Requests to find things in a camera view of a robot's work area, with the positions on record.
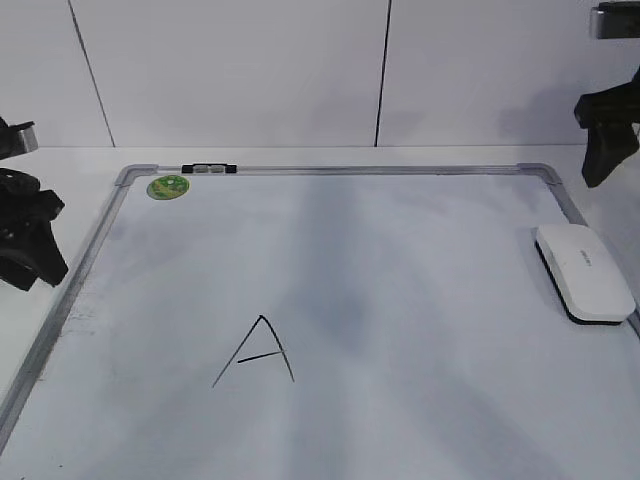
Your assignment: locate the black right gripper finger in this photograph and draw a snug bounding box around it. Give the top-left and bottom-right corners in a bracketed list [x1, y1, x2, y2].
[582, 123, 639, 188]

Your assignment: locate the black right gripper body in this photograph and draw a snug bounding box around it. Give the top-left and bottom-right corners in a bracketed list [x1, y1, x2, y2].
[574, 71, 639, 134]

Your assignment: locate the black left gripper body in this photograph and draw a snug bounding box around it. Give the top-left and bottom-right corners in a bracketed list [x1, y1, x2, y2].
[1, 168, 65, 235]

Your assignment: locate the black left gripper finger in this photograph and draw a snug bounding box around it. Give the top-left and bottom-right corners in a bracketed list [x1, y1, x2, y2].
[30, 222, 69, 286]
[1, 247, 42, 291]

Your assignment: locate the white whiteboard eraser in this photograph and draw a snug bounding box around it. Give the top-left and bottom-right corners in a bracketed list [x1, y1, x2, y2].
[535, 223, 636, 326]

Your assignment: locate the whiteboard with grey frame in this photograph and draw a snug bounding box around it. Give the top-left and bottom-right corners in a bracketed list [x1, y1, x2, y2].
[1, 164, 639, 479]

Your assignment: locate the round green magnet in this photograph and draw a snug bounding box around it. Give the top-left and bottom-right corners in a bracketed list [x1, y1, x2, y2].
[146, 175, 190, 201]

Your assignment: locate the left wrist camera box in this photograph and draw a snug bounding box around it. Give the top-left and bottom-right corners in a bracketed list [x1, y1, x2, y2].
[0, 118, 39, 160]

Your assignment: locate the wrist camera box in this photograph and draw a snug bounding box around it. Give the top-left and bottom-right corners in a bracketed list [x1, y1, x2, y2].
[589, 1, 640, 39]
[0, 118, 39, 160]

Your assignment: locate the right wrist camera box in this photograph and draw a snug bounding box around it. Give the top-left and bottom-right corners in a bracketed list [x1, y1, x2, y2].
[589, 1, 640, 39]

